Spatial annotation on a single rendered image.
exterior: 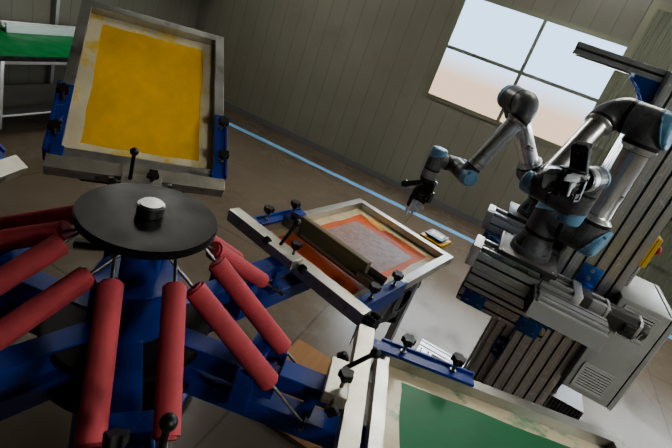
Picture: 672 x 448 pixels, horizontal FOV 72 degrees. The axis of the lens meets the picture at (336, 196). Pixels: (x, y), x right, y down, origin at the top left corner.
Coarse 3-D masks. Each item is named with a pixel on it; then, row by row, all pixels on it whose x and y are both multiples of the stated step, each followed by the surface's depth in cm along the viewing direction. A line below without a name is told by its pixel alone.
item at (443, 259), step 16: (320, 208) 218; (336, 208) 224; (352, 208) 237; (368, 208) 240; (272, 224) 190; (400, 224) 232; (416, 240) 225; (448, 256) 216; (416, 272) 192; (432, 272) 202
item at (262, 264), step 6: (264, 258) 156; (270, 258) 157; (258, 264) 152; (264, 264) 153; (270, 264) 154; (276, 264) 155; (264, 270) 150; (270, 270) 151; (276, 270) 154; (288, 270) 160; (270, 276) 153
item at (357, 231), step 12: (360, 216) 234; (324, 228) 209; (336, 228) 213; (348, 228) 217; (360, 228) 221; (372, 228) 226; (288, 240) 189; (300, 240) 192; (348, 240) 206; (360, 240) 210; (372, 240) 214; (300, 252) 184; (312, 252) 187
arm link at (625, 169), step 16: (640, 112) 146; (656, 112) 144; (624, 128) 150; (640, 128) 146; (656, 128) 143; (624, 144) 151; (640, 144) 146; (656, 144) 145; (624, 160) 151; (640, 160) 149; (624, 176) 151; (608, 192) 154; (624, 192) 153; (592, 208) 158; (608, 208) 155; (592, 224) 157; (608, 224) 157; (560, 240) 167; (576, 240) 161; (592, 240) 157; (608, 240) 161
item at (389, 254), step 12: (384, 240) 218; (396, 240) 222; (360, 252) 200; (372, 252) 203; (384, 252) 207; (396, 252) 211; (408, 252) 215; (324, 264) 181; (372, 264) 194; (384, 264) 197; (396, 264) 200; (408, 264) 204; (336, 276) 176; (348, 276) 179; (348, 288) 172; (360, 288) 174
